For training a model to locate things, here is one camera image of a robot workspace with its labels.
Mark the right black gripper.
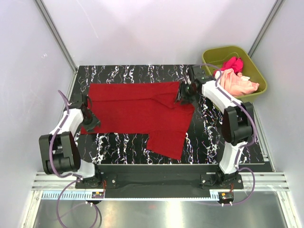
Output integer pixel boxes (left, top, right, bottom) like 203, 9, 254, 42
174, 81, 198, 106

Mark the red t-shirt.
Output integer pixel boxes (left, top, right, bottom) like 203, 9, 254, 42
88, 82, 195, 160

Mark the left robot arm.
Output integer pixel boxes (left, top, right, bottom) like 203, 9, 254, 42
38, 91, 103, 188

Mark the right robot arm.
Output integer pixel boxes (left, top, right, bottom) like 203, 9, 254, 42
176, 65, 257, 189

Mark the olive green plastic bin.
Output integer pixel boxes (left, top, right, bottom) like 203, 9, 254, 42
202, 46, 268, 102

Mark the black marble pattern mat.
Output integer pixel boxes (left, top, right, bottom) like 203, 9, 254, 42
67, 65, 224, 165

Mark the pink peach t-shirt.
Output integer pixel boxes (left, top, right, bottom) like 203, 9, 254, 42
219, 68, 259, 97

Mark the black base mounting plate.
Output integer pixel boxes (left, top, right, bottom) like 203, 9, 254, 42
76, 164, 244, 190

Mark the magenta t-shirt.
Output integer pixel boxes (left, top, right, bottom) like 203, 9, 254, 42
221, 57, 244, 74

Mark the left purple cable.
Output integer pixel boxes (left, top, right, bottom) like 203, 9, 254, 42
48, 90, 84, 179

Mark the purple cable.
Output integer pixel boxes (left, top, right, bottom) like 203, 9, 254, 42
201, 63, 257, 148
48, 90, 84, 179

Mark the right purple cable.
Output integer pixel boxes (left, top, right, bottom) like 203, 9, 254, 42
201, 63, 257, 148

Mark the left aluminium corner post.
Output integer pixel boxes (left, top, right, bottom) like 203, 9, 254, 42
34, 0, 78, 74

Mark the aluminium corner post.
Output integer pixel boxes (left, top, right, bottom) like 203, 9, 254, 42
248, 0, 285, 57
34, 0, 78, 74

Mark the aluminium frame rail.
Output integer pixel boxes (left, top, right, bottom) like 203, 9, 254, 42
32, 172, 289, 191

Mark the white slotted cable duct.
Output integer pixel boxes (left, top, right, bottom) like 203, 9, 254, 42
42, 190, 229, 202

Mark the right aluminium corner post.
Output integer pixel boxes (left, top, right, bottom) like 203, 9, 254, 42
248, 0, 285, 57

